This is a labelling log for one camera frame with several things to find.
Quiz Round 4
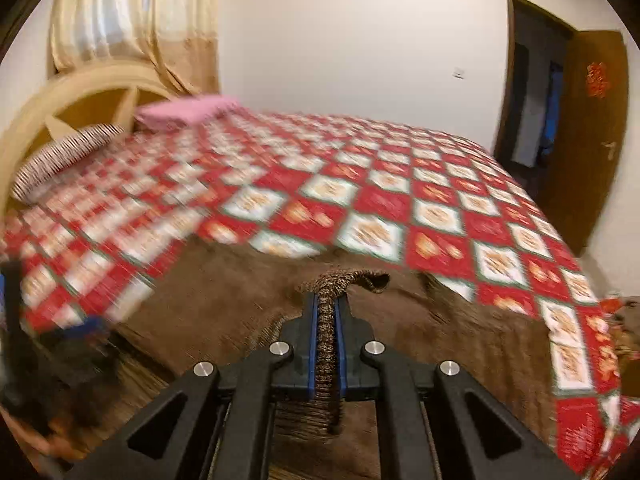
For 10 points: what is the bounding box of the beige wooden headboard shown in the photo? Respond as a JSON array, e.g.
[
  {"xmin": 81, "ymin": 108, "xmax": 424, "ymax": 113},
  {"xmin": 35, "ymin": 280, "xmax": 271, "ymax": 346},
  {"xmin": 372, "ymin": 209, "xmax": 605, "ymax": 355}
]
[{"xmin": 0, "ymin": 59, "xmax": 182, "ymax": 221}]

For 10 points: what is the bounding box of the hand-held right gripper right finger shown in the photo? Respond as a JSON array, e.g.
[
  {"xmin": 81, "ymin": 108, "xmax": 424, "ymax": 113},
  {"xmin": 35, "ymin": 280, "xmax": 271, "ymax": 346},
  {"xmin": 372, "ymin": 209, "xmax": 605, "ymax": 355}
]
[{"xmin": 333, "ymin": 296, "xmax": 576, "ymax": 480}]

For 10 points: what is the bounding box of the brown wooden door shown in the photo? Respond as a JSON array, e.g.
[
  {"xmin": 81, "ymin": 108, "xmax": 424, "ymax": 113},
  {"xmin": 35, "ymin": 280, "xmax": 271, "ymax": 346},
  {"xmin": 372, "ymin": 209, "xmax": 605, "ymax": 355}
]
[{"xmin": 537, "ymin": 30, "xmax": 629, "ymax": 257}]

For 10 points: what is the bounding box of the brown striped knit garment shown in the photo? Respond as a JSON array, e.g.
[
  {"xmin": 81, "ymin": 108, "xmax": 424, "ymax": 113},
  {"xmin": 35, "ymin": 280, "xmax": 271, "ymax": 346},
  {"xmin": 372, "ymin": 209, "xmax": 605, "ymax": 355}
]
[{"xmin": 100, "ymin": 242, "xmax": 561, "ymax": 480}]

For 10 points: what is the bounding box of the beige patterned curtain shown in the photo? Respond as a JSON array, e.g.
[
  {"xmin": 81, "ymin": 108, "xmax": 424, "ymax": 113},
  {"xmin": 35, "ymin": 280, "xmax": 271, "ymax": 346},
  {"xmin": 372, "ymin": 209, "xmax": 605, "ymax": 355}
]
[{"xmin": 49, "ymin": 0, "xmax": 222, "ymax": 95}]

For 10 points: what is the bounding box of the pink folded blanket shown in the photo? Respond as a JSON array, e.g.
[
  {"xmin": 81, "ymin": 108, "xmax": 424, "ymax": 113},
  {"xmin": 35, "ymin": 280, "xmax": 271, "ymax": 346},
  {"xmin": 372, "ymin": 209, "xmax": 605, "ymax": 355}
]
[{"xmin": 134, "ymin": 94, "xmax": 242, "ymax": 132}]

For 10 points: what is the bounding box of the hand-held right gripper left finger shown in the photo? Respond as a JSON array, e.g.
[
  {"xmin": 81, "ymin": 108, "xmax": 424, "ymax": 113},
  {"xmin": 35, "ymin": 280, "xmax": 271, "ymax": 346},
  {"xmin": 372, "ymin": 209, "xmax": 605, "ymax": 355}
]
[{"xmin": 65, "ymin": 293, "xmax": 321, "ymax": 480}]

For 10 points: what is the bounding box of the striped pillow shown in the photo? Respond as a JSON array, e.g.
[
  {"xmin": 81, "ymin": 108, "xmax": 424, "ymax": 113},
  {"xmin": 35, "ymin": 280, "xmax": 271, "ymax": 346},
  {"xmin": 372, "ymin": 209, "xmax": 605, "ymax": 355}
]
[{"xmin": 10, "ymin": 124, "xmax": 127, "ymax": 204}]

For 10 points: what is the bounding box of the red paper door decoration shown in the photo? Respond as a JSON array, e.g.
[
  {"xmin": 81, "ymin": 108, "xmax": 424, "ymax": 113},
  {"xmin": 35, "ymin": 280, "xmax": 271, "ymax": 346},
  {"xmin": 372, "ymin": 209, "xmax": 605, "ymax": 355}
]
[{"xmin": 586, "ymin": 62, "xmax": 607, "ymax": 99}]

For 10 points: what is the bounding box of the dark wooden door frame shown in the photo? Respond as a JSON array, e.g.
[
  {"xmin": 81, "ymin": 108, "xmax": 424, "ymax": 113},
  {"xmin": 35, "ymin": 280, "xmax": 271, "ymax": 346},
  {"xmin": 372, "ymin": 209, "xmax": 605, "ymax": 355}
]
[{"xmin": 492, "ymin": 0, "xmax": 577, "ymax": 202}]

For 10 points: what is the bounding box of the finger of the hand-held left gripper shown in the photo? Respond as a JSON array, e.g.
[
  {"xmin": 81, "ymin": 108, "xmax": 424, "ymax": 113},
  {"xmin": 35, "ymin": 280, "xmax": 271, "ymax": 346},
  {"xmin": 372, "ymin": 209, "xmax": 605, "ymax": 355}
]
[{"xmin": 55, "ymin": 315, "xmax": 114, "ymax": 349}]

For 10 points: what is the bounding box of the person's left forearm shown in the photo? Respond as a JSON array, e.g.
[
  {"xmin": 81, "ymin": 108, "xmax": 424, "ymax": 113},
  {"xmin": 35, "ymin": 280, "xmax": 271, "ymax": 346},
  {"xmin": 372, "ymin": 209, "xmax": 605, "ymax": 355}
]
[{"xmin": 0, "ymin": 405, "xmax": 88, "ymax": 478}]

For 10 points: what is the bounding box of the red checked bear-print bedspread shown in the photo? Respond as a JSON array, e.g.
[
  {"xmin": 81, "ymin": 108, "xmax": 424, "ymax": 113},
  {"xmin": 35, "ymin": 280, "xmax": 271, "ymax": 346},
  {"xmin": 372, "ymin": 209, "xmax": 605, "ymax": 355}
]
[{"xmin": 0, "ymin": 109, "xmax": 632, "ymax": 477}]

